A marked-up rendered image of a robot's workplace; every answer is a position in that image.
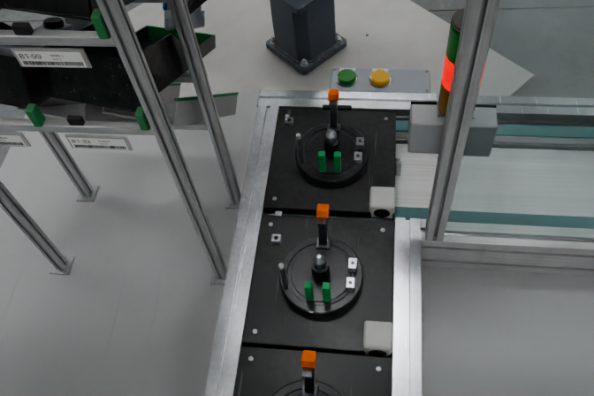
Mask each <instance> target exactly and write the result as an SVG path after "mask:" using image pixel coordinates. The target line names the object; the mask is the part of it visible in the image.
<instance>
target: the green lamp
mask: <svg viewBox="0 0 594 396"><path fill-rule="evenodd" d="M459 39H460V34H459V33H458V32H456V31H455V30H454V29H453V27H452V24H451V25H450V30H449V36H448V42H447V47H446V56H447V58H448V59H449V61H450V62H451V63H453V64H454V65H455V59H456V55H457V49H458V45H459Z"/></svg>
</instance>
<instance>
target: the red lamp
mask: <svg viewBox="0 0 594 396"><path fill-rule="evenodd" d="M453 69H454V64H453V63H451V62H450V61H449V59H448V58H447V56H446V53H445V63H444V69H443V74H442V84H443V87H444V88H445V89H446V90H447V91H449V92H450V88H451V84H452V78H453Z"/></svg>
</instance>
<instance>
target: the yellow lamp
mask: <svg viewBox="0 0 594 396"><path fill-rule="evenodd" d="M449 93H450V92H449V91H447V90H446V89H445V88H444V87H443V84H442V80H441V85H440V91H439V97H438V110H439V112H440V113H441V114H442V115H443V116H446V109H447V104H448V98H449Z"/></svg>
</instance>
